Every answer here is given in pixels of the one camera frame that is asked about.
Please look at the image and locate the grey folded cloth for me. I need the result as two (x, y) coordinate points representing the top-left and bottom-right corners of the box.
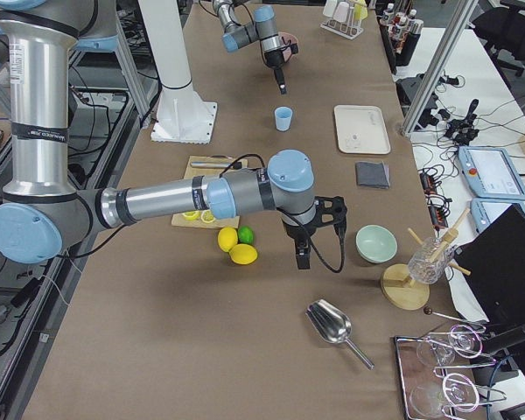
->
(355, 161), (390, 189)

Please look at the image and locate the green lime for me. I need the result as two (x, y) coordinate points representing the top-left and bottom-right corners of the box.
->
(237, 226), (255, 245)

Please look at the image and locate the black monitor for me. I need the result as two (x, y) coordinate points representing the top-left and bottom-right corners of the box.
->
(456, 204), (525, 326)

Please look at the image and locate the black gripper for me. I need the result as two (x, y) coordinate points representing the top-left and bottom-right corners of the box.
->
(281, 196), (347, 270)
(262, 35), (287, 95)

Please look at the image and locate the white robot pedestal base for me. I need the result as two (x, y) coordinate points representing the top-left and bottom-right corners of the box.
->
(139, 0), (217, 144)

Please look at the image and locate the cream rabbit tray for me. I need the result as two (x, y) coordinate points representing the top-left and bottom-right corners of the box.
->
(333, 105), (391, 155)

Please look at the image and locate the wine glass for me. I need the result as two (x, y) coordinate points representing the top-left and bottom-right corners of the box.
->
(416, 325), (482, 368)
(409, 373), (480, 419)

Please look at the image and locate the pink bowl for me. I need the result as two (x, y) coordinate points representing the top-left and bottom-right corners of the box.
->
(278, 31), (298, 63)

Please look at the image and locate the clear textured glass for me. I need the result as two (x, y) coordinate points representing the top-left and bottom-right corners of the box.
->
(408, 237), (455, 284)

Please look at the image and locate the blue teach pendant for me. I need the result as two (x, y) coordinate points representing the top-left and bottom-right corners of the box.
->
(458, 146), (525, 201)
(470, 198), (525, 234)

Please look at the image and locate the wooden cutting board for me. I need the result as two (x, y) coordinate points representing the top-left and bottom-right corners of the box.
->
(171, 156), (240, 229)

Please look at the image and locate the mint green bowl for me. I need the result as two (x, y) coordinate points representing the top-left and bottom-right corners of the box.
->
(355, 225), (398, 263)

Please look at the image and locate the aluminium frame post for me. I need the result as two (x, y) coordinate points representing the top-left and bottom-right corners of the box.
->
(400, 0), (479, 137)

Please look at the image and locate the wooden cup tree stand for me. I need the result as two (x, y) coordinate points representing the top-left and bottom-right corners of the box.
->
(381, 208), (471, 310)

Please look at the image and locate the light blue plastic cup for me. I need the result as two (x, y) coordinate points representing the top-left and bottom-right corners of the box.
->
(274, 106), (293, 132)

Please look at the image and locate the bottle rack with bottles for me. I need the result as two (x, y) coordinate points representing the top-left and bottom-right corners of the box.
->
(378, 1), (424, 74)

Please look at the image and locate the white cup drying rack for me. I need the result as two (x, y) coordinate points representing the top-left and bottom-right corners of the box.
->
(320, 0), (368, 40)

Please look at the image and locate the steel ice scoop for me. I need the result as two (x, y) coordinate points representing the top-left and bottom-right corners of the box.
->
(305, 299), (375, 370)

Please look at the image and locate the lemon slice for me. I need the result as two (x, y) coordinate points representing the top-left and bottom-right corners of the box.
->
(200, 210), (216, 224)
(182, 210), (200, 221)

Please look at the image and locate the yellow lemon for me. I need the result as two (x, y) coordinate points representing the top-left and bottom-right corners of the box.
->
(229, 243), (258, 265)
(217, 227), (239, 253)

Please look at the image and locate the steel muddler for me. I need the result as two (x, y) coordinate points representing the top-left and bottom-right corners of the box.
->
(189, 161), (242, 170)

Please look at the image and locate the black framed mirror tray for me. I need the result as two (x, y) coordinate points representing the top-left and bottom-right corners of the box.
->
(393, 336), (466, 419)

